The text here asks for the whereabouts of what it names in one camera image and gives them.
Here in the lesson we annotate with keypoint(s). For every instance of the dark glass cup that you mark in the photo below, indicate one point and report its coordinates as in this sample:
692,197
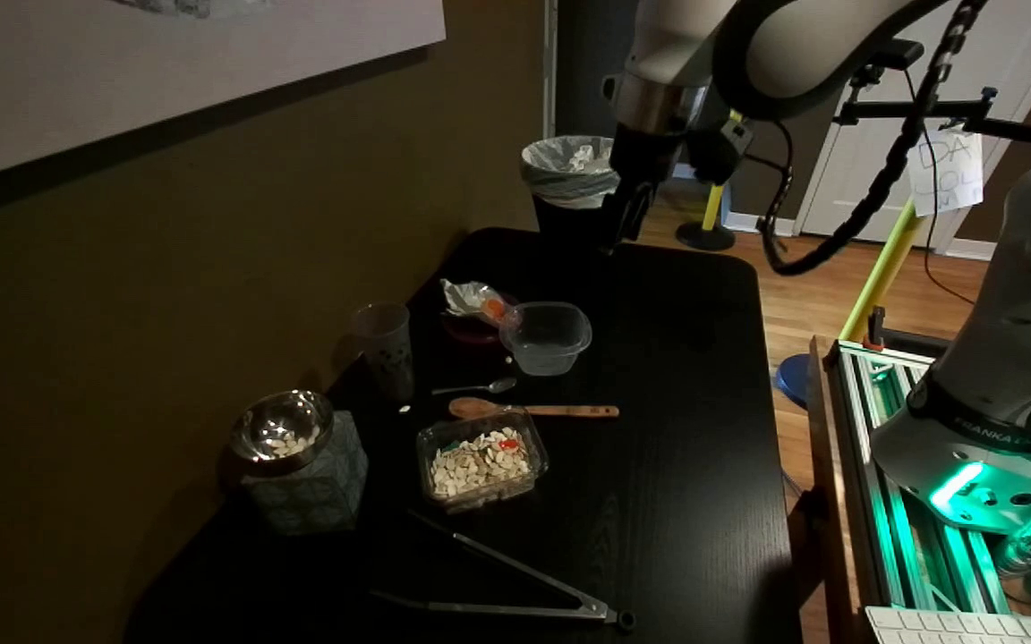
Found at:
382,346

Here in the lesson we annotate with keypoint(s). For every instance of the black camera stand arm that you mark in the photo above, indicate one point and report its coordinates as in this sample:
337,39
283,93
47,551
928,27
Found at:
1019,127

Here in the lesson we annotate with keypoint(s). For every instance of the white panel door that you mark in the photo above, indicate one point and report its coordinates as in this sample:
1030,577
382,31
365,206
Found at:
850,181

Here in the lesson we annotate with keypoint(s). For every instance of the blue disc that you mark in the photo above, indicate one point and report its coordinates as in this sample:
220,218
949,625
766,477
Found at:
796,381

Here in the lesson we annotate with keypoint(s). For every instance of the yellow post with black foot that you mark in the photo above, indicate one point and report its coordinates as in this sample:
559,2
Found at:
710,217

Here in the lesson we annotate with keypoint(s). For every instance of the metal spoon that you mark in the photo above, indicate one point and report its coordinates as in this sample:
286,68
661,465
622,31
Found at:
480,389

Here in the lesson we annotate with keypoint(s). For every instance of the black trash bin white liner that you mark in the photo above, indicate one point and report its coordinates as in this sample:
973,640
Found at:
569,164

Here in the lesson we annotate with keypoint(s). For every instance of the white wall board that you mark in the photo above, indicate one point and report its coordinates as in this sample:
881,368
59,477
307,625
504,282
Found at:
124,59

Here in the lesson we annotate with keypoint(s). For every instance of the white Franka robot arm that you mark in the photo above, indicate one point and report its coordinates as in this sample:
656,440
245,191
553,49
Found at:
1019,322

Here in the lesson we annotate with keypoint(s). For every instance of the metal bowl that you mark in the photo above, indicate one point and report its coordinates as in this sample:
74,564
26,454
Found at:
282,428

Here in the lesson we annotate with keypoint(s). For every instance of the crumpled white paper wrapper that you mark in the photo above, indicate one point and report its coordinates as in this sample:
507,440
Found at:
470,297

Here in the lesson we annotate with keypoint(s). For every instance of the hanging white paper sheet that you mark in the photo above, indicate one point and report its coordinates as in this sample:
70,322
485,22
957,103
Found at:
948,174

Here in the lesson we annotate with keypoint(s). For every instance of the yellow-green pole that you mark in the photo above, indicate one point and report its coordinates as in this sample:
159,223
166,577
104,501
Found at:
878,272

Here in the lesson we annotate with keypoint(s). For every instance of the wooden spoon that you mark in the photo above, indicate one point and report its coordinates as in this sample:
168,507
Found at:
504,409

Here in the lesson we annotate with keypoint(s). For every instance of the round clear plastic container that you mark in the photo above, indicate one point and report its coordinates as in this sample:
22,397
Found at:
549,342

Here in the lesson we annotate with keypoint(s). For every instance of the white grid tile mat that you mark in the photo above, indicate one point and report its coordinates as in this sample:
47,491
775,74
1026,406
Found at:
969,627

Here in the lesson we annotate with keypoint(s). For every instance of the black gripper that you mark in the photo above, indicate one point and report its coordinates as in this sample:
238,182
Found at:
644,164

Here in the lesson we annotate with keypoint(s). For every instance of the clear rectangular container with seeds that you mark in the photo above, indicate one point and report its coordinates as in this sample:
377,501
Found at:
480,465

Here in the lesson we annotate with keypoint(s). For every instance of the metal tongs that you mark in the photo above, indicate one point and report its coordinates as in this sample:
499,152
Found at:
518,573

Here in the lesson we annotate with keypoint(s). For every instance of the small red bowl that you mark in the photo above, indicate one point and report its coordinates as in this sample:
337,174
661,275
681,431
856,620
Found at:
470,330

